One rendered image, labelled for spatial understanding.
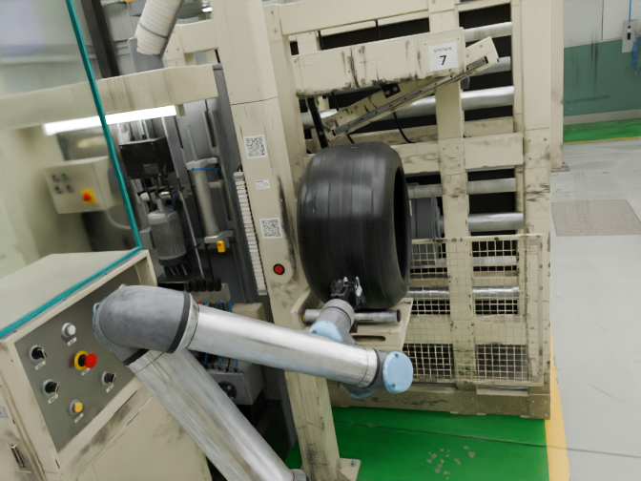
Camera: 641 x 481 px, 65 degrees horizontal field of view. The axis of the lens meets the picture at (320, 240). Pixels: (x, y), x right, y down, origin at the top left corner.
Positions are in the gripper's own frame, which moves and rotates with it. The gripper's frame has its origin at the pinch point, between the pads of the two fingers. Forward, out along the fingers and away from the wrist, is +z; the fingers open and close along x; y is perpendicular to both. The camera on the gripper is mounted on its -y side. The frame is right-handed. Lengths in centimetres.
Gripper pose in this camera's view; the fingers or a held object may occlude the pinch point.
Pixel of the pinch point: (355, 288)
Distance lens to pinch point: 156.1
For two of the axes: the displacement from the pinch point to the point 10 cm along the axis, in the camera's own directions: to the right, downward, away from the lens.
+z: 2.7, -3.4, 9.0
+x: -9.5, 0.4, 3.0
